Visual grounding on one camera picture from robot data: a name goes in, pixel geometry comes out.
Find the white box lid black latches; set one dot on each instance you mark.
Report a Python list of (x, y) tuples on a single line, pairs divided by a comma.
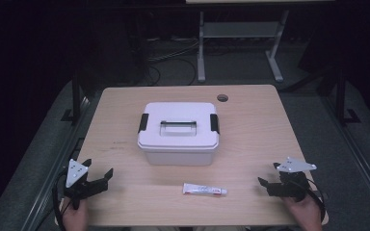
[(178, 110)]

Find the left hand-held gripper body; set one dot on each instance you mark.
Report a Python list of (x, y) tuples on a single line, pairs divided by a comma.
[(74, 173)]

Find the aluminium floor rail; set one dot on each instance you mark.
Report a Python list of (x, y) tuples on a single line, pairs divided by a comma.
[(58, 160), (356, 154)]

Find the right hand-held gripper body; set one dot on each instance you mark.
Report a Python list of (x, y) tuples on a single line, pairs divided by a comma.
[(292, 186)]

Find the black metal post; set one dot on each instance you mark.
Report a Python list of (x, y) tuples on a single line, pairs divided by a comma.
[(341, 96), (75, 96)]

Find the person's right hand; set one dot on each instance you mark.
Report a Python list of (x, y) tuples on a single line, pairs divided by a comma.
[(306, 215)]

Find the person's left hand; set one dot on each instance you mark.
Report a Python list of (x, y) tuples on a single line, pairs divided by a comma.
[(75, 219)]

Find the white plastic storage box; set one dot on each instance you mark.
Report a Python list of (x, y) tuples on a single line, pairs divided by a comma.
[(178, 158)]

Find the white ointment tube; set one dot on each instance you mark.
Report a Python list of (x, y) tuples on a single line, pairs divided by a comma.
[(202, 189)]

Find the grey metal desk frame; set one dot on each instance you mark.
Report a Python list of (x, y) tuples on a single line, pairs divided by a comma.
[(237, 29)]

